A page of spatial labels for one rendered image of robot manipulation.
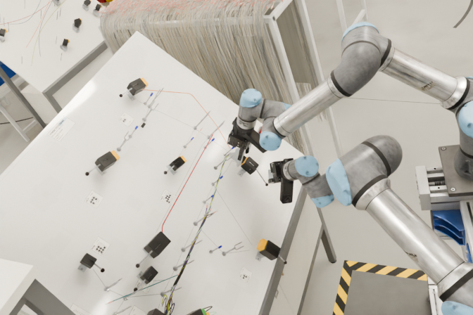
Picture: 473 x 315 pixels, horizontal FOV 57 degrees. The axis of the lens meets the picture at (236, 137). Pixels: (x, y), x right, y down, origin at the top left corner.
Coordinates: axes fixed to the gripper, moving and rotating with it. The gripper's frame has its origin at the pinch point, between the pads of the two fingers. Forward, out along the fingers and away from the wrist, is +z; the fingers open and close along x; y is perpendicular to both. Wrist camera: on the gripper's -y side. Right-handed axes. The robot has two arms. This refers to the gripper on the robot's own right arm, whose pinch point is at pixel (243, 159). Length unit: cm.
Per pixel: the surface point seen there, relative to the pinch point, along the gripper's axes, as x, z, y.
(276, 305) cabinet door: 31, 42, -37
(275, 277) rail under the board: 29.2, 23.6, -32.0
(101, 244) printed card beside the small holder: 62, -3, 24
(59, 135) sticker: 41, -19, 56
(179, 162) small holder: 22.1, -8.2, 18.4
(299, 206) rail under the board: -7.4, 22.5, -28.4
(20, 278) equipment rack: 98, -63, 5
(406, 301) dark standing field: -24, 80, -99
